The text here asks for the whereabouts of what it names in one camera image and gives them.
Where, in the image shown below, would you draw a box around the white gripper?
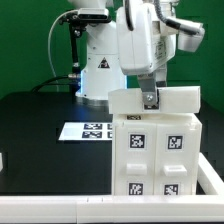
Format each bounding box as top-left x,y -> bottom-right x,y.
116,0 -> 176,109

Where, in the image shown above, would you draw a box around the white rectangular cabinet box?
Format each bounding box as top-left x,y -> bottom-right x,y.
108,86 -> 201,114

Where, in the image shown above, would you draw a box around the white cabinet door panel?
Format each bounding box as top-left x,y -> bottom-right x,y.
154,124 -> 201,196

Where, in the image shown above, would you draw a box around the white cabinet body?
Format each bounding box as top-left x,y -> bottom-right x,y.
111,112 -> 203,197

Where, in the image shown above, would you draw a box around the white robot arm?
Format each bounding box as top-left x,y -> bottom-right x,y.
68,0 -> 176,107

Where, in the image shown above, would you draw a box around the white flat marker sheet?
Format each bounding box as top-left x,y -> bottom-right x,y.
59,122 -> 112,141

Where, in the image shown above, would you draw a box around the white part at left edge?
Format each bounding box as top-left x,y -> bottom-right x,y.
0,153 -> 3,172

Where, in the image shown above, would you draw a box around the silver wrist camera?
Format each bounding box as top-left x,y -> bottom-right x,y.
174,20 -> 205,52

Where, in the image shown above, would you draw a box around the black table cables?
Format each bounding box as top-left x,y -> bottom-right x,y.
31,75 -> 75,93

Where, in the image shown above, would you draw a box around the black camera stand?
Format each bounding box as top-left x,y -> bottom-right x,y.
59,8 -> 111,94

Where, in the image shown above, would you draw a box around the white thin cable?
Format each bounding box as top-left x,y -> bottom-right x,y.
47,9 -> 80,81

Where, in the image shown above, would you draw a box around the white table border frame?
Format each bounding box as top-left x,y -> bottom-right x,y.
0,155 -> 224,224

